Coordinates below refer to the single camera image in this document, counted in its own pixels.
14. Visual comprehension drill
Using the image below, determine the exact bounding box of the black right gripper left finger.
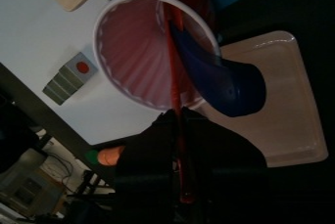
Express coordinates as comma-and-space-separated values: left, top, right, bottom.
110, 109, 181, 224

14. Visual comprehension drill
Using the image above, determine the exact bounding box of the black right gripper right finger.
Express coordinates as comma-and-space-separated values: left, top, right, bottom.
182, 106, 268, 224

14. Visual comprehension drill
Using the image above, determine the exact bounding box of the toy sushi piece dark green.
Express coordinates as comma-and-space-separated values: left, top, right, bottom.
64, 51, 99, 84
48, 74, 78, 99
58, 66, 86, 91
42, 82, 71, 107

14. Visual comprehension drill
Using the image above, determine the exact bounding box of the orange toy carrot body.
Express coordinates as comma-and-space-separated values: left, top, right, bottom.
96, 146, 127, 167

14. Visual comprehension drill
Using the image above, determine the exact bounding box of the green toy carrot top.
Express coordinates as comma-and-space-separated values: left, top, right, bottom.
83, 149, 102, 166

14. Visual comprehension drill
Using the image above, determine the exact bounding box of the pink plastic tray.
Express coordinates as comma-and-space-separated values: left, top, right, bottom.
192, 30, 330, 169

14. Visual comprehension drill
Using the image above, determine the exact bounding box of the grey equipment box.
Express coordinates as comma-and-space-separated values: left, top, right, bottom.
0, 149, 50, 216

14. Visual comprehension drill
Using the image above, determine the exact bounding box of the blue plastic utensil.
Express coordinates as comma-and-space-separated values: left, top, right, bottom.
169, 22, 267, 118

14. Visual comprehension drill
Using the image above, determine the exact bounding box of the red plastic cup white rim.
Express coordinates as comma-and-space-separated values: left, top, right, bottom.
91, 0, 224, 112

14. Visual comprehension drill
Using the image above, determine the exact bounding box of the black cable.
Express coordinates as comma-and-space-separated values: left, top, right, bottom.
43, 152, 76, 187

